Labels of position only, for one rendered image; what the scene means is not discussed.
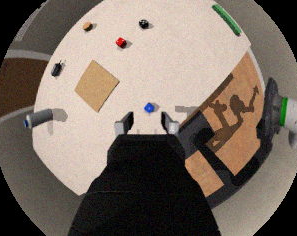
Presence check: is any red die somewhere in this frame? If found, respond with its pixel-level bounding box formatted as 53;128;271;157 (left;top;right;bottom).
116;37;127;49

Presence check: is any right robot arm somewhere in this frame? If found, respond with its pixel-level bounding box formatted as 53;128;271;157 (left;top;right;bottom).
270;93;297;149

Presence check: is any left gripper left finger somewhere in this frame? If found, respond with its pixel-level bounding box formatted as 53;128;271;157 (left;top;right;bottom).
113;111;133;137

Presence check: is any tan cylinder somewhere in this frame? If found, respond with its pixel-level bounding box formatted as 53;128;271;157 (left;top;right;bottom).
83;22;93;32

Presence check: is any blue die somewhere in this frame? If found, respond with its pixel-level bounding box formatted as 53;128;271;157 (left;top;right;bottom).
144;102;155;114

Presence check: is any white plastic bottle with blue cap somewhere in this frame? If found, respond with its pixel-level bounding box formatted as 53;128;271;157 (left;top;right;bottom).
24;109;52;129

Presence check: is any black die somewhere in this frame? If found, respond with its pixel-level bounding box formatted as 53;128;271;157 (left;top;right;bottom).
139;20;149;29

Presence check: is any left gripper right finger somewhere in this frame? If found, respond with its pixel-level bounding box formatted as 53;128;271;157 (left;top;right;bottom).
161;111;179;137

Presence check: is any tan flat mat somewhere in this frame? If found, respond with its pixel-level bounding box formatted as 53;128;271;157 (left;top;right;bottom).
73;59;120;113

